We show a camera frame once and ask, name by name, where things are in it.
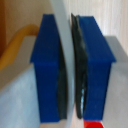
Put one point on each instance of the red plastic cup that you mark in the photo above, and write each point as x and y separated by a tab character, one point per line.
93	124

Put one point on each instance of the blue tipped gripper right finger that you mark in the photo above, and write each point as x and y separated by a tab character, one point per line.
95	76

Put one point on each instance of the small white bowl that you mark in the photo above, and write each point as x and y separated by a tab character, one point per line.
65	33

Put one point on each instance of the blue tipped gripper left finger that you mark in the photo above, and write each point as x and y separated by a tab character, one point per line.
46	66

